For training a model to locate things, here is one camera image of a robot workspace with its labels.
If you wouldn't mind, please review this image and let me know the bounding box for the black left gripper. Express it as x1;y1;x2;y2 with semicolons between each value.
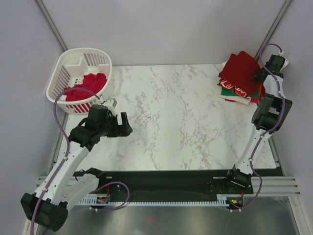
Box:
98;112;132;138

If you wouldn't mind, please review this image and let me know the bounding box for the dark red t-shirt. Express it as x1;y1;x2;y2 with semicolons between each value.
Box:
219;51;261;96

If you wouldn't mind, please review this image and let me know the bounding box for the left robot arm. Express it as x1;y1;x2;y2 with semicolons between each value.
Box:
21;100;133;235

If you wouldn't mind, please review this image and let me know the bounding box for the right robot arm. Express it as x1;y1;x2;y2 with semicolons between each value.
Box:
222;54;292;193

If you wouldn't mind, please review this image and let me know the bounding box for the folded orange t-shirt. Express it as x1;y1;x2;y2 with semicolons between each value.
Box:
259;83;266;98

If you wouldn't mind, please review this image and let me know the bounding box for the folded magenta t-shirt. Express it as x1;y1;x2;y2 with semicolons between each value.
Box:
250;96;260;103

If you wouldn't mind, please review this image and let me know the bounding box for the folded white t-shirt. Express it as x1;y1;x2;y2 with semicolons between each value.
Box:
218;94;251;105

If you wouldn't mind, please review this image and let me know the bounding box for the folded green t-shirt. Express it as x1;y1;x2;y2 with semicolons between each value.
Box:
221;88;259;98

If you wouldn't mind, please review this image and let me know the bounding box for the folded coca-cola t-shirt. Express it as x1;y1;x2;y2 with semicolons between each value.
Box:
217;79;251;99

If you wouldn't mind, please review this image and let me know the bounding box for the bright red shirt in basket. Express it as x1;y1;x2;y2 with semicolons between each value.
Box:
65;73;107;102

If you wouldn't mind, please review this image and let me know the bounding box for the white plastic laundry basket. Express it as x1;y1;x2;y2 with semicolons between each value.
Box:
46;47;112;114

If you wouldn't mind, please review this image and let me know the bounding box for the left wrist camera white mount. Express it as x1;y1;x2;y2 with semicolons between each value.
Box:
100;98;117;116

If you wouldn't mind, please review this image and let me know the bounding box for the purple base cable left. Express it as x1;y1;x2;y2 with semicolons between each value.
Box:
89;181;130;212

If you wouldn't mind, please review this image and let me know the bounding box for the right aluminium frame post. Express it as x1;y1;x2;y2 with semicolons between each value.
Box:
254;0;293;61

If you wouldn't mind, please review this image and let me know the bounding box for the aluminium frame post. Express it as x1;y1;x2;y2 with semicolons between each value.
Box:
254;0;293;61
34;0;68;52

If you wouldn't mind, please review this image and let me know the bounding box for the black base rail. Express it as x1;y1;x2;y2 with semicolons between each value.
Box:
74;168;253;202

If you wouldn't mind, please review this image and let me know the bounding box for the white slotted cable duct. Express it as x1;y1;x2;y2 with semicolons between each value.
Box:
76;194;244;207

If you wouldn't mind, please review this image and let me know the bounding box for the left aluminium frame post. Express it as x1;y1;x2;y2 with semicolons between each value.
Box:
34;0;68;52

